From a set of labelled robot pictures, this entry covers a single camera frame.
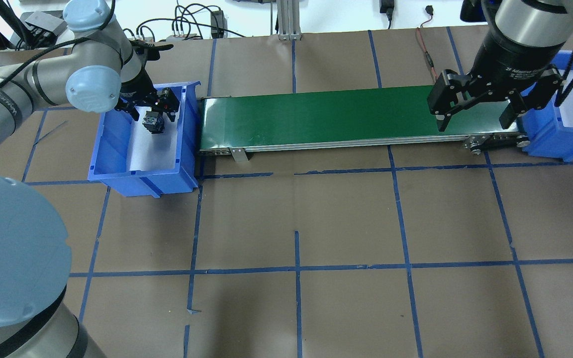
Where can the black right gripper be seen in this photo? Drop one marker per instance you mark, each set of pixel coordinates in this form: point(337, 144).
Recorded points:
point(509, 58)

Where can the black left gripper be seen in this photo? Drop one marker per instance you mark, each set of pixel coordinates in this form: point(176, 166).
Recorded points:
point(131, 87)

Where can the red emergency stop button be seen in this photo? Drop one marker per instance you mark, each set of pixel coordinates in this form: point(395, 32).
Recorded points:
point(154, 122)

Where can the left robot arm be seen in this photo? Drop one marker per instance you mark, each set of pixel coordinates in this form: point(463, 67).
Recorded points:
point(96, 71)

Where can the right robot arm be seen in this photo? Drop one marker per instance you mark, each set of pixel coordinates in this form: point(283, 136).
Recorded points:
point(533, 23)

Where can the white foam pad source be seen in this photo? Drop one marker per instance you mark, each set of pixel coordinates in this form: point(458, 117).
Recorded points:
point(148, 152)

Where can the blue destination bin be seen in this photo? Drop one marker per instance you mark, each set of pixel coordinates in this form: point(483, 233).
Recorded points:
point(570, 114)

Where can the blue source bin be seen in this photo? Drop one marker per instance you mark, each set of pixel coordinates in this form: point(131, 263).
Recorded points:
point(108, 162)

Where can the black power adapter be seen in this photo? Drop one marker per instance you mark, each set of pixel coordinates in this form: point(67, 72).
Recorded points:
point(218, 24)

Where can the green conveyor belt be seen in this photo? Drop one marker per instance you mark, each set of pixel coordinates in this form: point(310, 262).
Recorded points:
point(337, 119)

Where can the aluminium frame post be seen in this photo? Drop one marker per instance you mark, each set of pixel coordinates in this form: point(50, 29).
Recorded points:
point(288, 15)

